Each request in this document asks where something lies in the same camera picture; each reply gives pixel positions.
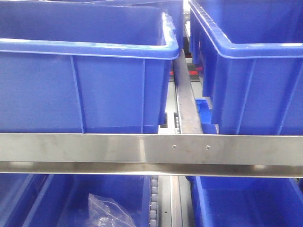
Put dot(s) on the stainless steel shelf rack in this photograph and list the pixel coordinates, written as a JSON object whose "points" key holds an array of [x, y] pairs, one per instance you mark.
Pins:
{"points": [[152, 154]]}

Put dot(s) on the roller track strip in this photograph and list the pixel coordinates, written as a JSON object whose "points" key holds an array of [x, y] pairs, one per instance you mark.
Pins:
{"points": [[154, 220]]}

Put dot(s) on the blue plastic bin left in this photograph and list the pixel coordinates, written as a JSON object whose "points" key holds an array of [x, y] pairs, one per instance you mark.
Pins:
{"points": [[69, 67]]}

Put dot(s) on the blue plastic bin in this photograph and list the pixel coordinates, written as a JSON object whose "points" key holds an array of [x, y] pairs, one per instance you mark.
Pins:
{"points": [[252, 54], [69, 67]]}

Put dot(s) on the clear plastic bag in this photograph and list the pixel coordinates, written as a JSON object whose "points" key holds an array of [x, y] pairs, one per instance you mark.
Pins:
{"points": [[106, 212]]}

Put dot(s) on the blue bin lower right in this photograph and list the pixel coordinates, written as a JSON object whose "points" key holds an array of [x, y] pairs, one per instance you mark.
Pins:
{"points": [[246, 202]]}

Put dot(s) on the blue plastic bin right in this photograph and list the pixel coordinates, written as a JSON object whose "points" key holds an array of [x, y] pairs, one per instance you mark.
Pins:
{"points": [[252, 54]]}

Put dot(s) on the blue bin lower left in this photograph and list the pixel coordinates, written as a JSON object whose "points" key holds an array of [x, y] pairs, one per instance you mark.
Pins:
{"points": [[37, 200]]}

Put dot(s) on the steel centre divider rail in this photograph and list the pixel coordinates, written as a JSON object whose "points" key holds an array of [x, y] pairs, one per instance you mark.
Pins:
{"points": [[189, 120]]}

